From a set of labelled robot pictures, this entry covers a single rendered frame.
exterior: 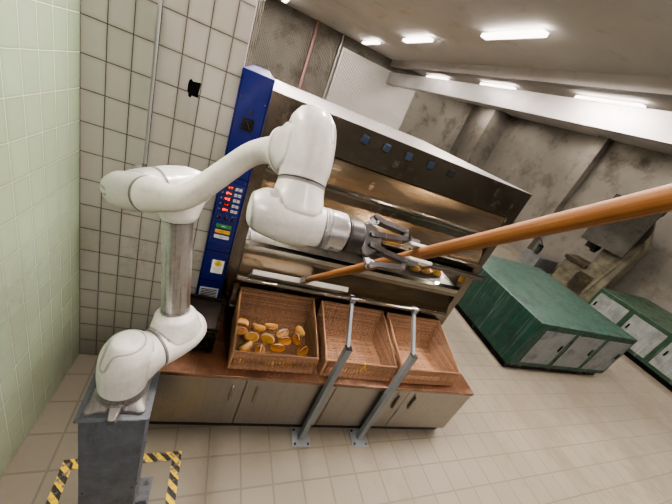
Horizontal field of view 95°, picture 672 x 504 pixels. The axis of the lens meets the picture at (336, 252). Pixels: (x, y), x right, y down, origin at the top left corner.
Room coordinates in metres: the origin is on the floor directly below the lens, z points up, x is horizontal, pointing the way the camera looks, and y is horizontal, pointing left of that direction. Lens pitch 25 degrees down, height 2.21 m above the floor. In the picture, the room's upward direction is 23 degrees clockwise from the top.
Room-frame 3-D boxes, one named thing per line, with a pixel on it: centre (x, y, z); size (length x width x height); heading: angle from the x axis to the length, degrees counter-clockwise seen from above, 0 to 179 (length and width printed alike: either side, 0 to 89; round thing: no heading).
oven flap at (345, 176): (2.09, -0.26, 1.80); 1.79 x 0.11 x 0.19; 113
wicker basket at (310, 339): (1.63, 0.17, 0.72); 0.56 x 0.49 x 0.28; 114
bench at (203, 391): (1.78, -0.27, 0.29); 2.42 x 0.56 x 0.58; 113
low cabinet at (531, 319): (4.63, -3.16, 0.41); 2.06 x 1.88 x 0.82; 114
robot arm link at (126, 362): (0.70, 0.52, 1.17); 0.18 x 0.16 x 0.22; 162
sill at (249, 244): (2.11, -0.25, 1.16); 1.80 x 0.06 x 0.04; 113
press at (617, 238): (8.02, -6.01, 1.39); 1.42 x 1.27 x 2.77; 27
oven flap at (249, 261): (2.09, -0.26, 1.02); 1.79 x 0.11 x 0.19; 113
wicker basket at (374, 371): (1.85, -0.39, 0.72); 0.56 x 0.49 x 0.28; 113
